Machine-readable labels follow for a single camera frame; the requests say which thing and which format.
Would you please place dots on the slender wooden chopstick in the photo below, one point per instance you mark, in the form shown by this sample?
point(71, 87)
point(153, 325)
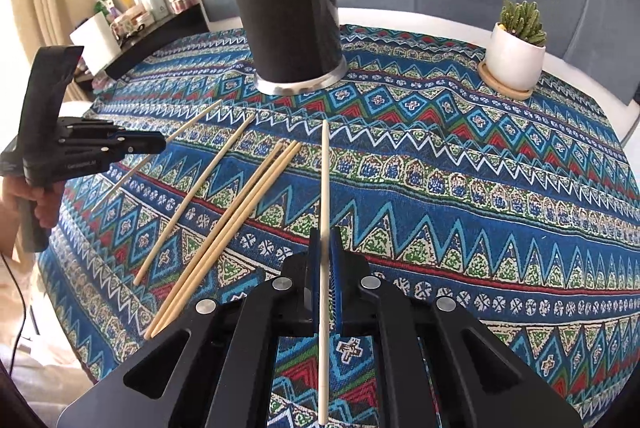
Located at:
point(195, 199)
point(224, 238)
point(325, 183)
point(214, 240)
point(167, 145)
point(232, 234)

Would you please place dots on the succulent in white pot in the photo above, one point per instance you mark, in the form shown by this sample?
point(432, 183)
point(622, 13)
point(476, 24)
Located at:
point(515, 53)

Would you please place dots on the wooden saucer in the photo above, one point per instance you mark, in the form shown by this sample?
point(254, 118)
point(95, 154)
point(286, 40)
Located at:
point(505, 93)

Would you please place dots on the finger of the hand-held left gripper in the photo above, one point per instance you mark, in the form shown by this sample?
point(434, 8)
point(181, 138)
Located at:
point(140, 146)
point(95, 129)

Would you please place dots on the beige curtain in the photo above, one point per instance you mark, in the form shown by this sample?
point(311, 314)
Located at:
point(45, 18)

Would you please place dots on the small toy car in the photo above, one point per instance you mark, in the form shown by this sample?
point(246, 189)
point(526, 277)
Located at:
point(131, 21)

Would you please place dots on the person's left hand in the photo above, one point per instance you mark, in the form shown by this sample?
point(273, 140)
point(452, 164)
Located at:
point(47, 208)

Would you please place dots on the black side table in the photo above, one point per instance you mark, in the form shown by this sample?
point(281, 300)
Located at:
point(160, 41)

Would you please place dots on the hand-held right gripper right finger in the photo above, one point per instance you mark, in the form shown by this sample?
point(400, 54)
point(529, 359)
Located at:
point(415, 338)

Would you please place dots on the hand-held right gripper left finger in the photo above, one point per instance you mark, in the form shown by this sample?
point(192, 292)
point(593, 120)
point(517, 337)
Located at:
point(240, 333)

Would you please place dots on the black utensil holder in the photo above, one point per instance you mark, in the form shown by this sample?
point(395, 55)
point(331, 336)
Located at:
point(280, 18)

